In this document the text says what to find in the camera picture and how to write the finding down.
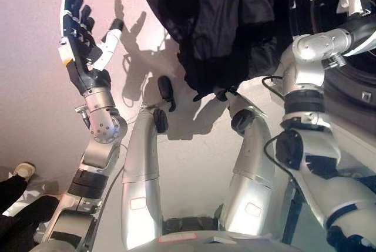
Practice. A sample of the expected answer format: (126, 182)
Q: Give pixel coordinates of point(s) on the person's black trousers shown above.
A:
(17, 222)

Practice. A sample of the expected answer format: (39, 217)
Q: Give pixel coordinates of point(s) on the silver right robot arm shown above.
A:
(308, 58)

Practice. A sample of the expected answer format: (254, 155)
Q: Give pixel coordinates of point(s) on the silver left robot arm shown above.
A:
(100, 117)

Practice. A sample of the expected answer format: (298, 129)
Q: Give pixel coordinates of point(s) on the silver right robot leg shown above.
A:
(255, 161)

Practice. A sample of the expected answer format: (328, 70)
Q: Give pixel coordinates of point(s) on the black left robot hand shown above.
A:
(80, 46)

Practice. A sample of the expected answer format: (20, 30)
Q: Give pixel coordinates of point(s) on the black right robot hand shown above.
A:
(362, 31)

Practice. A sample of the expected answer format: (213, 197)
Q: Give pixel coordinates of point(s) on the dark grey washing machine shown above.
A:
(355, 87)

